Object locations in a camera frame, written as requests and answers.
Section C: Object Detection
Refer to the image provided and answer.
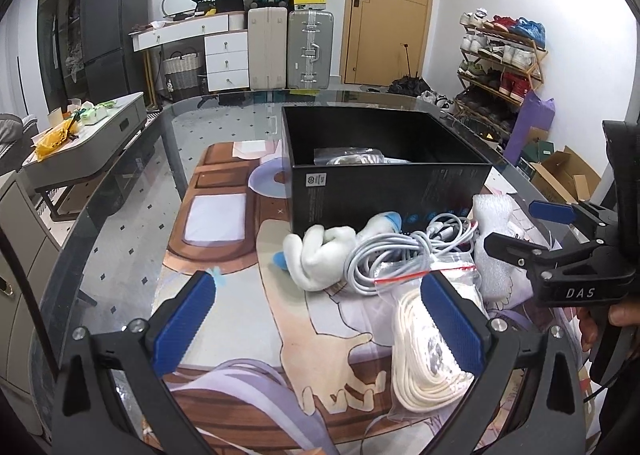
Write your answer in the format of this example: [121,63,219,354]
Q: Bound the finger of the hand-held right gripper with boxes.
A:
[483,231,556,281]
[529,200,621,243]

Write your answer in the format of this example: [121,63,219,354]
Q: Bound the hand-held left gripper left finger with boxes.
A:
[50,271,217,455]

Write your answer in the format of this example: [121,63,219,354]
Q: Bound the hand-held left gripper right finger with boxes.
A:
[420,271,583,455]

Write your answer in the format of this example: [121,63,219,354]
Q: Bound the red-trimmed bag of white cord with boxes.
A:
[374,262,488,413]

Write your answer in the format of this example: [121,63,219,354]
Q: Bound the white cable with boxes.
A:
[345,209,481,295]

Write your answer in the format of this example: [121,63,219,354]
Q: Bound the black cardboard box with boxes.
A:
[281,105,493,236]

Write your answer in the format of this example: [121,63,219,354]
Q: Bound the white plush toy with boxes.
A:
[272,212,401,292]

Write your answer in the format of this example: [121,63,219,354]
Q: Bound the person's right hand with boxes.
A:
[576,300,640,352]

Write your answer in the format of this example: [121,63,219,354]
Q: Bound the white foam sheet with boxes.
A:
[472,192,531,308]

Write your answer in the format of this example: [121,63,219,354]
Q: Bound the open cardboard box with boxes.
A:
[530,145,601,203]

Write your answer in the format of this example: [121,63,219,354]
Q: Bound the green box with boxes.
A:
[520,128,556,163]

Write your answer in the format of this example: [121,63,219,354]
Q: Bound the printed cartoon desk mat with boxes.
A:
[152,140,596,455]

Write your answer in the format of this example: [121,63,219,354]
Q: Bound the purple bag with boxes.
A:
[502,90,557,166]

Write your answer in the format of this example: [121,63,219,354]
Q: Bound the wooden shoe rack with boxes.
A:
[457,10,548,136]

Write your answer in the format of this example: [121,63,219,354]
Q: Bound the rows of shoes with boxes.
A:
[420,9,547,131]

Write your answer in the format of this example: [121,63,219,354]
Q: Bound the clear plastic bag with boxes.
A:
[314,148,386,166]

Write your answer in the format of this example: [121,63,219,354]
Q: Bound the black umbrella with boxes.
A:
[387,42,433,96]

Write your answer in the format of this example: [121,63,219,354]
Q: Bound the grey coffee table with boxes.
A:
[20,92,148,221]

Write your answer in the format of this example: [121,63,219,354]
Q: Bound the yellow plastic bag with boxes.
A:
[32,118,81,158]

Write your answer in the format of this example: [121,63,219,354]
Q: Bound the green and white packets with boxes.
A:
[75,102,118,126]

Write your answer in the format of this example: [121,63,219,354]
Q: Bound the wooden door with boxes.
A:
[342,0,438,86]

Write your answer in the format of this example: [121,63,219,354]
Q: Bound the grey sofa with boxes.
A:
[0,112,38,176]

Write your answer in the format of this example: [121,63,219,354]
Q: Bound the wicker basket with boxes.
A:
[163,51,205,90]

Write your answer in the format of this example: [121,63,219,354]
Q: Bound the white dresser with drawers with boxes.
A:
[129,12,249,101]

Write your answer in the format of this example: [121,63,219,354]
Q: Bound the silver suitcase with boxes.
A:
[287,9,335,90]

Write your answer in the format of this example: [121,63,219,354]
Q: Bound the beige suitcase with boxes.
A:
[247,6,289,91]

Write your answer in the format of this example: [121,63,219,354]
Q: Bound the dark grey fridge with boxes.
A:
[80,0,151,103]

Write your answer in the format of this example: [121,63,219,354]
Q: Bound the dark glass cabinet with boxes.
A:
[37,0,86,111]

